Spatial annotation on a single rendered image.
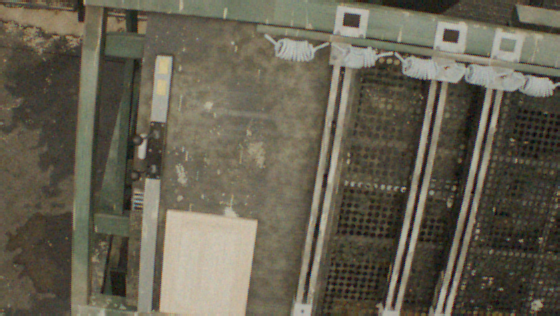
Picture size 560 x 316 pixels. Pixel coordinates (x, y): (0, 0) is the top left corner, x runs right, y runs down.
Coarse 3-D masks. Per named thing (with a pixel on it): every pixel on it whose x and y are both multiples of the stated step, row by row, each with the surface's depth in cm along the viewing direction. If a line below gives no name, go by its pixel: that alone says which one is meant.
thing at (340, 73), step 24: (336, 24) 239; (360, 24) 239; (360, 48) 229; (336, 72) 248; (336, 96) 254; (336, 120) 255; (336, 144) 256; (312, 192) 265; (312, 216) 264; (312, 240) 271; (312, 264) 272; (312, 288) 273
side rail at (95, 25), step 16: (96, 16) 241; (96, 32) 243; (96, 48) 245; (96, 64) 246; (80, 80) 248; (96, 80) 248; (80, 96) 250; (96, 96) 251; (80, 112) 252; (96, 112) 255; (80, 128) 253; (96, 128) 259; (80, 144) 255; (96, 144) 264; (80, 160) 257; (96, 160) 268; (80, 176) 259; (80, 192) 261; (80, 208) 263; (80, 224) 265; (80, 240) 267; (80, 256) 269; (80, 272) 271; (80, 288) 273; (80, 304) 276
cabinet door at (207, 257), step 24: (168, 216) 268; (192, 216) 268; (216, 216) 269; (168, 240) 271; (192, 240) 272; (216, 240) 272; (240, 240) 272; (168, 264) 274; (192, 264) 275; (216, 264) 275; (240, 264) 275; (168, 288) 278; (192, 288) 278; (216, 288) 278; (240, 288) 278; (168, 312) 281; (192, 312) 281; (216, 312) 281; (240, 312) 282
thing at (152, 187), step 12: (156, 72) 249; (168, 72) 249; (156, 84) 250; (168, 84) 250; (156, 96) 252; (168, 96) 254; (156, 108) 253; (156, 120) 254; (156, 180) 261; (156, 192) 263; (144, 204) 264; (156, 204) 264; (144, 216) 266; (156, 216) 266; (144, 228) 267; (156, 228) 268; (144, 240) 269; (156, 240) 271; (144, 252) 270; (144, 264) 272; (144, 276) 273; (144, 288) 275; (144, 300) 277
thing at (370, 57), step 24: (288, 48) 231; (312, 48) 235; (336, 48) 232; (384, 48) 226; (408, 48) 226; (408, 72) 234; (432, 72) 238; (480, 72) 234; (504, 72) 236; (552, 72) 230
